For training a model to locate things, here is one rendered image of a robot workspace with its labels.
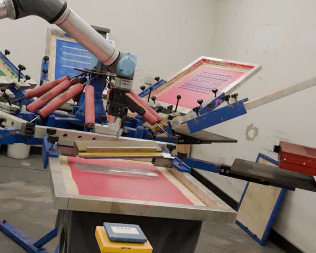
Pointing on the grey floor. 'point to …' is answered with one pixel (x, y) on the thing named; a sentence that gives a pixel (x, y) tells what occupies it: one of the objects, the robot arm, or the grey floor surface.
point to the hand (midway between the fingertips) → (119, 135)
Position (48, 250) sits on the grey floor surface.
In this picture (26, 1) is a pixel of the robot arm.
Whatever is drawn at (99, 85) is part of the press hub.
